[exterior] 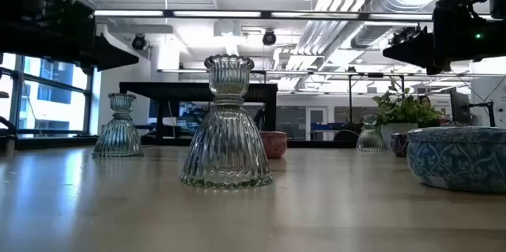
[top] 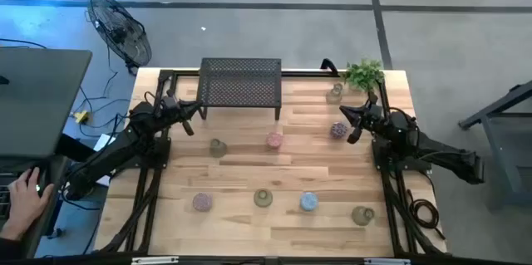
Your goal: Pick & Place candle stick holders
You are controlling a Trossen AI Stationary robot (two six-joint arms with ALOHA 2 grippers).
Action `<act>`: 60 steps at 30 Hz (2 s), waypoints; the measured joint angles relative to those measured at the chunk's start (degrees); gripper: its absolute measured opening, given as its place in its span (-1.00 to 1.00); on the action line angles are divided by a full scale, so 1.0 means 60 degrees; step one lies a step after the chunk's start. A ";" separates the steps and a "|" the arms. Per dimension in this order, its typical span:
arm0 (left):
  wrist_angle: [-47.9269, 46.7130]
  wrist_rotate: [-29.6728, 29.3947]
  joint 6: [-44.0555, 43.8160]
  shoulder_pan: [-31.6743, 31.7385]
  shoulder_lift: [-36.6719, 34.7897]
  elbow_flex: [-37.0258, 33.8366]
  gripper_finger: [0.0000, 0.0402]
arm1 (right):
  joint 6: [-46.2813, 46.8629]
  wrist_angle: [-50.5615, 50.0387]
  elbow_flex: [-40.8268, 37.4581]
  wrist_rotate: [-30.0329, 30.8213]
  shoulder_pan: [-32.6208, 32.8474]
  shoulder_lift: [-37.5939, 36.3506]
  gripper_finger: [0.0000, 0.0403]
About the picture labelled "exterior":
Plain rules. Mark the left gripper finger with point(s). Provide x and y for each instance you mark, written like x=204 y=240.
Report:
x=110 y=54

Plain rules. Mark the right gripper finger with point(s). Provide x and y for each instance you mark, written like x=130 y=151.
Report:
x=419 y=50

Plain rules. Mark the black computer monitor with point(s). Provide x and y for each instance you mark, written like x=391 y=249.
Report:
x=458 y=106

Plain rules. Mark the pink patterned round tin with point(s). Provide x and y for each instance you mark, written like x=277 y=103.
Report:
x=274 y=145

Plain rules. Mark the black perforated metal shelf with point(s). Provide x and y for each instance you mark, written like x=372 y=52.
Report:
x=178 y=91

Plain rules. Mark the black aluminium rig frame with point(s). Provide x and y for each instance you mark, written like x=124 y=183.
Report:
x=59 y=143

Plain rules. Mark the black ceiling spotlight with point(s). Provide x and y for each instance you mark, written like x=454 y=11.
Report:
x=403 y=35
x=138 y=42
x=269 y=38

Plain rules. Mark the overhead LED light bar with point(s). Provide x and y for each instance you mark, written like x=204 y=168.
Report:
x=217 y=13

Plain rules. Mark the person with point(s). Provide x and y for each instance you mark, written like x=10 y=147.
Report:
x=425 y=102

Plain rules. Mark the black office chair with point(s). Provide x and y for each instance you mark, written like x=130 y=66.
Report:
x=346 y=136

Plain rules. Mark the blue white patterned round tin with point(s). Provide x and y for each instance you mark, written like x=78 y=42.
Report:
x=454 y=161

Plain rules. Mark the green plant in white pot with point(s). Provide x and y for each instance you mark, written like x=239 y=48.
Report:
x=403 y=110

